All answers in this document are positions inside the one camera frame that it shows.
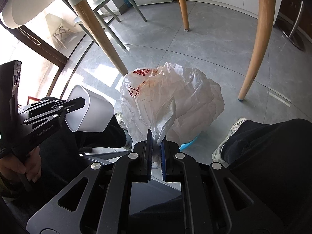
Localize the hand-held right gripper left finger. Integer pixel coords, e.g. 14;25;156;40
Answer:
26;129;154;234

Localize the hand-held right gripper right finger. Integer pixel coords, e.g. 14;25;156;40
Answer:
160;136;284;234

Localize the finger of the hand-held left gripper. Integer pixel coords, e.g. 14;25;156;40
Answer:
21;112;67;130
18;97;86;114

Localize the white plastic container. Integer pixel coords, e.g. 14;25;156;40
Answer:
65;84;114;133

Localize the blue bin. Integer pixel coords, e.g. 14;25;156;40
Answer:
179;130;204;152

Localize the white plastic bag red print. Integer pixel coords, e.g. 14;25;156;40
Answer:
120;62;225;170

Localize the person's left hand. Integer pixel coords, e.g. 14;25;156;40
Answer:
0;146;42;184

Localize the person's left leg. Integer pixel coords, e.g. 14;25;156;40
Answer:
5;117;127;215

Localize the person's leg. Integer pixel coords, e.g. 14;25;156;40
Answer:
219;118;312;234
5;117;127;215

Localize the white sneaker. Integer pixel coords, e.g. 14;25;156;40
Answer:
114;112;131;149
212;117;248;162

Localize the wooden table leg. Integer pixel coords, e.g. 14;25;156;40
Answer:
238;0;276;102
174;0;191;32
73;0;129;76

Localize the white chair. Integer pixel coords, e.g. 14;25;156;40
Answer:
45;13;74;51

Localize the person's right leg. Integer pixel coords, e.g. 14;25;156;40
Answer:
219;118;312;234

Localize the chrome metal frame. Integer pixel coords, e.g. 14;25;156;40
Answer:
277;1;307;52

